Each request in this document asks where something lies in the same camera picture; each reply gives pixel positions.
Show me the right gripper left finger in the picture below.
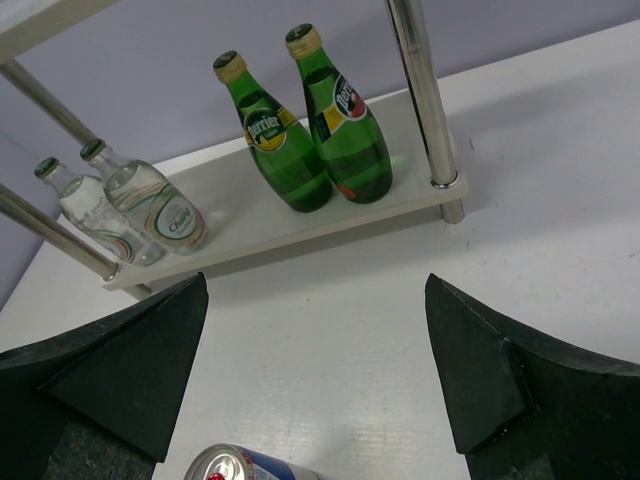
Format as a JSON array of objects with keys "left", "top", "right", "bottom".
[{"left": 1, "top": 274, "right": 209, "bottom": 479}]

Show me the silver can red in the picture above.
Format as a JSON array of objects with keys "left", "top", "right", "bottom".
[{"left": 184, "top": 443, "right": 321, "bottom": 480}]

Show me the green glass bottle front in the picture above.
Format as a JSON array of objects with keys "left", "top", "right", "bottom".
[{"left": 212, "top": 50, "right": 333, "bottom": 213}]

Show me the clear bottle green cap front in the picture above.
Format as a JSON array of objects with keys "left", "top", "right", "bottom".
[{"left": 80, "top": 138, "right": 209, "bottom": 256}]

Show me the green glass bottle back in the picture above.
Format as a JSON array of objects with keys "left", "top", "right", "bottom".
[{"left": 285, "top": 23, "right": 393, "bottom": 204}]

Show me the green glass bottle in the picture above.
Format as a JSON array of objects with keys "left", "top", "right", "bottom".
[
  {"left": 285, "top": 23, "right": 393, "bottom": 204},
  {"left": 212, "top": 50, "right": 333, "bottom": 213}
]

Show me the clear bottle green cap back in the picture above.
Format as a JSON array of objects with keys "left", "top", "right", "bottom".
[{"left": 34, "top": 157, "right": 166, "bottom": 267}]

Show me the white two-tier shelf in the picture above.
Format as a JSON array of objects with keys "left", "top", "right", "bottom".
[{"left": 1, "top": 1, "right": 467, "bottom": 299}]

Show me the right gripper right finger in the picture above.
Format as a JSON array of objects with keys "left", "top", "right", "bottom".
[{"left": 425, "top": 275, "right": 639, "bottom": 479}]

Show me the clear bottle green cap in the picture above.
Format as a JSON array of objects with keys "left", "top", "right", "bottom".
[
  {"left": 34, "top": 157, "right": 166, "bottom": 267},
  {"left": 80, "top": 138, "right": 209, "bottom": 256}
]

